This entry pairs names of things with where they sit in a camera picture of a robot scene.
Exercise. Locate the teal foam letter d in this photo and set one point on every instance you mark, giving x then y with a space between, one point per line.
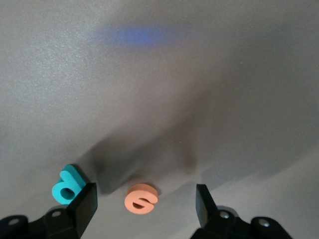
74 181

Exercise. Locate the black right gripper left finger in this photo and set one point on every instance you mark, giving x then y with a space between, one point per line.
82 211

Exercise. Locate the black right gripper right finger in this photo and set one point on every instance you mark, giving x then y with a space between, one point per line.
207 214

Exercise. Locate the orange foam letter e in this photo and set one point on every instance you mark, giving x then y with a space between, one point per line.
139 191

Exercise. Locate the brown table cover sheet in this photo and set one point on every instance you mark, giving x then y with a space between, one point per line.
224 74

